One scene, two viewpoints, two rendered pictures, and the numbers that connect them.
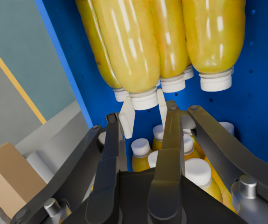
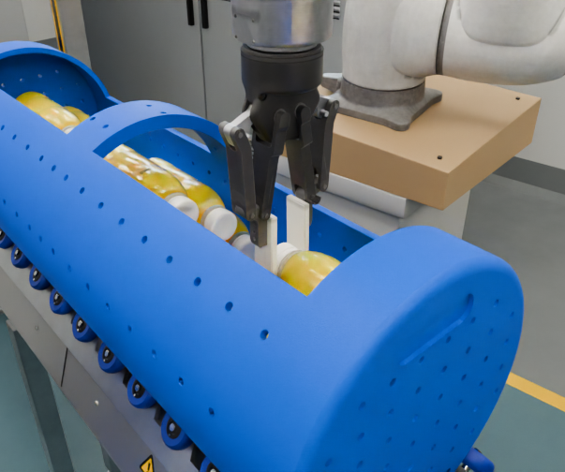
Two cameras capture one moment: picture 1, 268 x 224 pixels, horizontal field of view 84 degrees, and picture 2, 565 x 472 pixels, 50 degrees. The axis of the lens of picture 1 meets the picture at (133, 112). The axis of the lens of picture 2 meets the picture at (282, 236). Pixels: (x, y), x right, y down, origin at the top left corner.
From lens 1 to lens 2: 0.51 m
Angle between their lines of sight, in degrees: 36
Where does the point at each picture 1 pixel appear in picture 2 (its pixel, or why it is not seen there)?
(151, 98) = (280, 255)
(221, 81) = not seen: hidden behind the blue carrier
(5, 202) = (394, 137)
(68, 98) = not seen: hidden behind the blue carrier
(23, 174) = (394, 177)
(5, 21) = not seen: outside the picture
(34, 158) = (397, 207)
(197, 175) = (186, 202)
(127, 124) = (297, 202)
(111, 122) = (312, 194)
